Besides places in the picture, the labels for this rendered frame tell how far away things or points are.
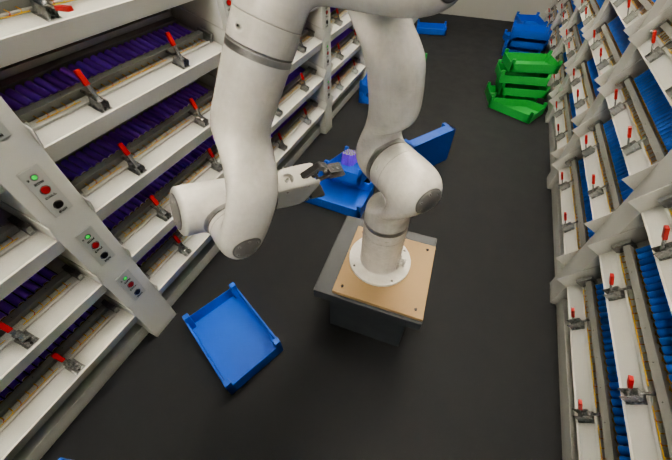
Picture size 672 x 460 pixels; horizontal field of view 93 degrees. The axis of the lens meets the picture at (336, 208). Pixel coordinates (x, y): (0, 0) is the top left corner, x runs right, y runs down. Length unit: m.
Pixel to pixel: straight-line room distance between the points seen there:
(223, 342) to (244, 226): 0.82
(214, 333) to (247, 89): 0.99
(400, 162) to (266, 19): 0.38
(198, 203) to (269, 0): 0.30
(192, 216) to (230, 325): 0.79
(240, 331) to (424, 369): 0.64
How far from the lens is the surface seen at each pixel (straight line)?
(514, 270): 1.52
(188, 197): 0.54
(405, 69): 0.56
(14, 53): 0.86
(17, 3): 0.91
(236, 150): 0.46
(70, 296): 1.10
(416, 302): 0.96
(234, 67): 0.45
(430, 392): 1.19
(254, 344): 1.23
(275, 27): 0.43
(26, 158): 0.88
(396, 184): 0.66
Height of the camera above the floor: 1.12
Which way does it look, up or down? 46 degrees down
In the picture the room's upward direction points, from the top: straight up
